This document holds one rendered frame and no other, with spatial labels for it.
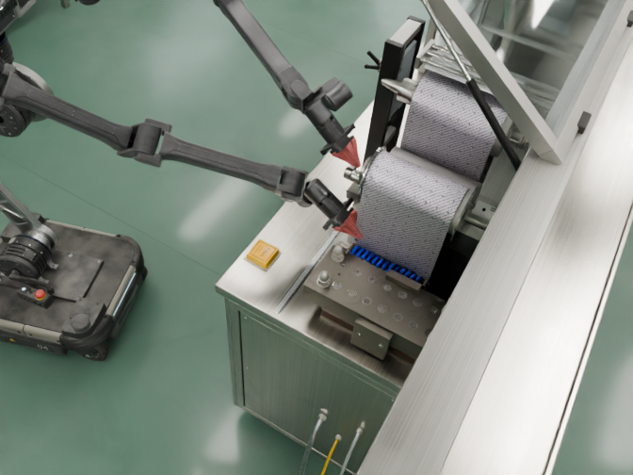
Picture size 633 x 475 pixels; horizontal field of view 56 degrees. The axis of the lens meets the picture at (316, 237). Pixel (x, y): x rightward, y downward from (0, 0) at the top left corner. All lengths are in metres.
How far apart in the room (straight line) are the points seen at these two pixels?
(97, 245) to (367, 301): 1.49
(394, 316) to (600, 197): 0.56
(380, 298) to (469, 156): 0.44
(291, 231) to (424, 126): 0.53
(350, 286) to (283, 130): 2.06
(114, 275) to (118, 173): 0.87
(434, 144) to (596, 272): 0.60
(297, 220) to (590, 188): 0.88
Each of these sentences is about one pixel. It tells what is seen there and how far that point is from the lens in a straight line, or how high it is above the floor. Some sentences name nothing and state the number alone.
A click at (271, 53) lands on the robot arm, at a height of 1.41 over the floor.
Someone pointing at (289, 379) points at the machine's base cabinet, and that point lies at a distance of 1.95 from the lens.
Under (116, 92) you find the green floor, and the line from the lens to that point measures 3.88.
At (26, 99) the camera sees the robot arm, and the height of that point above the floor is 1.42.
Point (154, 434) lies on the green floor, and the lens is 2.53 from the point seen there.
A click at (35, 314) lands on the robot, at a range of 2.61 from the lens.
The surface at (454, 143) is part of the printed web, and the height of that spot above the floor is 1.29.
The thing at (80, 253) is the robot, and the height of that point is 0.24.
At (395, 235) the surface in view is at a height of 1.14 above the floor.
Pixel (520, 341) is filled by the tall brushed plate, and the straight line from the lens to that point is 1.11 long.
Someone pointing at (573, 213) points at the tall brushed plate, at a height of 1.44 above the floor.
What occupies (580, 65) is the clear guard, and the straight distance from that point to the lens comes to 1.30.
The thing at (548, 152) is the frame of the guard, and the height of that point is 1.67.
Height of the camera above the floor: 2.33
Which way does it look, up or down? 51 degrees down
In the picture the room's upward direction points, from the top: 6 degrees clockwise
